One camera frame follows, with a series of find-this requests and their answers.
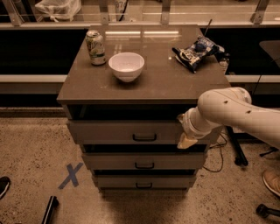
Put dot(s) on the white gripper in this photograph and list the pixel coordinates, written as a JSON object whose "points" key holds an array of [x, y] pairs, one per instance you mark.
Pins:
{"points": [[186, 128]]}

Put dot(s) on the grey top drawer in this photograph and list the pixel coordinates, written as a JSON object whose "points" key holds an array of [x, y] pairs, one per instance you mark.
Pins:
{"points": [[125, 132]]}

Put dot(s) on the grey drawer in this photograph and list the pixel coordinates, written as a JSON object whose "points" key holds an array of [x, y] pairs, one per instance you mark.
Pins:
{"points": [[125, 132], [144, 182], [143, 161]]}

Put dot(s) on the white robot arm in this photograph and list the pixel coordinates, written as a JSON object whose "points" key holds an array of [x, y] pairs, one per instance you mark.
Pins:
{"points": [[229, 107]]}

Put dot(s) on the grey drawer cabinet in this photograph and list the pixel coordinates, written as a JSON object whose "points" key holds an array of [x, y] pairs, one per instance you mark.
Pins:
{"points": [[163, 90]]}

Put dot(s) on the grey middle drawer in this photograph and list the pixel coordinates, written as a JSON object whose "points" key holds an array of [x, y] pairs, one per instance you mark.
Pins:
{"points": [[143, 161]]}

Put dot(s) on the grey bottom drawer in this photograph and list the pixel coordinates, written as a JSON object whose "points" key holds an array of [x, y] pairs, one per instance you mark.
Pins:
{"points": [[144, 182]]}

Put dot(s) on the black tripod leg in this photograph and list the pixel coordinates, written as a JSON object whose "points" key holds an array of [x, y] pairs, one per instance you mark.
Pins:
{"points": [[240, 158]]}

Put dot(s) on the blue chip bag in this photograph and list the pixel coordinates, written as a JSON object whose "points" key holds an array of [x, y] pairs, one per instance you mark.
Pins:
{"points": [[191, 56]]}

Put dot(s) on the clear water bottle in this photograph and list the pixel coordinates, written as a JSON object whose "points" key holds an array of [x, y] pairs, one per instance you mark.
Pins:
{"points": [[224, 62]]}

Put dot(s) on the white bowl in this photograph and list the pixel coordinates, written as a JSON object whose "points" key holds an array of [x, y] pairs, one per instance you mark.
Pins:
{"points": [[126, 66]]}

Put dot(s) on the tan shoe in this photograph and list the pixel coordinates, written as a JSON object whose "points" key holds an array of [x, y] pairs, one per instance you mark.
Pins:
{"points": [[271, 181]]}

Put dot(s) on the black chair caster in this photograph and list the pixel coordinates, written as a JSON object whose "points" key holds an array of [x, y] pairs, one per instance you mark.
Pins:
{"points": [[265, 211]]}

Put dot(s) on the blue tape cross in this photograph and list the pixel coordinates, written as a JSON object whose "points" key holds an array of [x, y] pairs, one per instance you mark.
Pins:
{"points": [[71, 177]]}

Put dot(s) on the green soda can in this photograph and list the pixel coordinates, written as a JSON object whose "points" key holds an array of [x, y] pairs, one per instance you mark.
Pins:
{"points": [[95, 47]]}

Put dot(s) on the black stand leg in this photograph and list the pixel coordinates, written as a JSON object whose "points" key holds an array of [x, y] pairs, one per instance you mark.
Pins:
{"points": [[51, 206]]}

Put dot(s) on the white plastic bag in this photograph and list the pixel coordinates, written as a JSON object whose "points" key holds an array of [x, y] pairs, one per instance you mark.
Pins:
{"points": [[59, 9]]}

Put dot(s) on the black shoe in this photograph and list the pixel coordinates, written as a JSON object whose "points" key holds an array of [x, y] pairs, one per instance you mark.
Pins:
{"points": [[4, 185]]}

